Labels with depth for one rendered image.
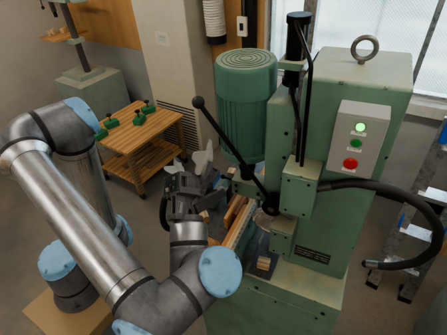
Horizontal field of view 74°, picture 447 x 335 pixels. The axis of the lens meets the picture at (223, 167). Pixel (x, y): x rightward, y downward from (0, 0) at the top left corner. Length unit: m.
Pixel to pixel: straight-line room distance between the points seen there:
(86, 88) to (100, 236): 2.54
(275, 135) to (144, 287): 0.53
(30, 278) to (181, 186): 1.94
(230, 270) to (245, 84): 0.46
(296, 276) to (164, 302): 0.70
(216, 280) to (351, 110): 0.43
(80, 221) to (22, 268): 1.99
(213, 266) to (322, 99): 0.44
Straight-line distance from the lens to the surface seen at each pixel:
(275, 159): 0.91
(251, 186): 1.07
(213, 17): 2.37
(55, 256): 1.29
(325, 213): 0.95
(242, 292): 1.29
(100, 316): 1.42
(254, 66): 0.81
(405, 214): 1.79
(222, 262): 0.57
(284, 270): 1.17
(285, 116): 0.82
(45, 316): 1.50
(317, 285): 1.16
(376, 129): 0.68
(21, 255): 2.71
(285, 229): 0.92
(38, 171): 0.75
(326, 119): 0.75
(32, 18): 3.89
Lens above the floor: 1.80
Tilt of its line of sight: 40 degrees down
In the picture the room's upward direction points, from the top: 4 degrees counter-clockwise
